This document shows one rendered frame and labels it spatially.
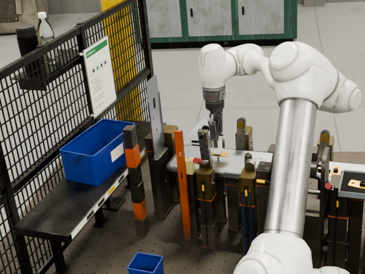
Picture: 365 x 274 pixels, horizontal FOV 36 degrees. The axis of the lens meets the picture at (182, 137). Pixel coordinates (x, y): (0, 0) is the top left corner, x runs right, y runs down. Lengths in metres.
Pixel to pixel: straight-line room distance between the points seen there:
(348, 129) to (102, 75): 2.83
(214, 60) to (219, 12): 4.81
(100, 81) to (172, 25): 4.59
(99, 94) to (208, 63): 0.59
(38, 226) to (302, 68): 1.04
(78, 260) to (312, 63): 1.28
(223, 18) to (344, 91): 5.29
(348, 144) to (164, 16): 3.22
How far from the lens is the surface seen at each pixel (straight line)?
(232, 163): 2.30
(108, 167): 2.22
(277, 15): 6.88
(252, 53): 2.18
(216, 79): 2.13
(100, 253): 2.39
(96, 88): 2.46
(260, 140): 4.69
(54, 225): 2.01
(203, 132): 2.08
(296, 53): 1.57
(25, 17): 8.68
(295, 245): 1.43
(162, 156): 2.42
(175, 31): 7.04
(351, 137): 4.77
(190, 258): 2.29
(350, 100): 1.71
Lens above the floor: 2.12
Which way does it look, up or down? 26 degrees down
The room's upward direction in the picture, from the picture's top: 5 degrees counter-clockwise
